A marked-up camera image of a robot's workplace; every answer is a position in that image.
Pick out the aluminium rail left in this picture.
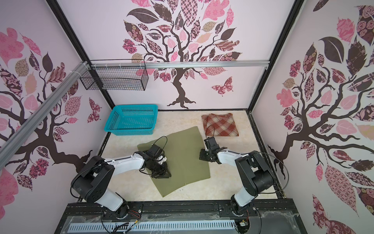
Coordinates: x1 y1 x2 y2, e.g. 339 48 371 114
1 61 89 169

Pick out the red plaid skirt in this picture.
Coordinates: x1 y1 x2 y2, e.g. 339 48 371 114
202 113 239 137

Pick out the aluminium rail back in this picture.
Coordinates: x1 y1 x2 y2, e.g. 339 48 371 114
91 60 270 69

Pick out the white slotted cable duct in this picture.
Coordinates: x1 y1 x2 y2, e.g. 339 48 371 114
65 220 236 234

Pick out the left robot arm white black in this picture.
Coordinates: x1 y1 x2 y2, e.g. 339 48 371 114
71 145 171 219

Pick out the aluminium rail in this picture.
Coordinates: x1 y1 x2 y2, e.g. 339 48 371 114
1 61 89 169
91 60 270 69

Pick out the teal plastic basket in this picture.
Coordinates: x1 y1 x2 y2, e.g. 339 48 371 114
104 104 158 136

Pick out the olive green skirt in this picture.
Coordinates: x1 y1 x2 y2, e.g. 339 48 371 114
137 126 210 197

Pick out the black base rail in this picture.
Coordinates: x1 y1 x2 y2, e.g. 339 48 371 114
56 199 306 234

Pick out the black wire basket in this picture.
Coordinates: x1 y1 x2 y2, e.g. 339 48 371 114
80 58 149 91

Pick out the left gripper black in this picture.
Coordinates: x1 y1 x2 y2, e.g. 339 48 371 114
146 159 171 179

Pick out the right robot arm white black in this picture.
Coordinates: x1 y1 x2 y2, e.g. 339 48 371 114
199 137 275 216

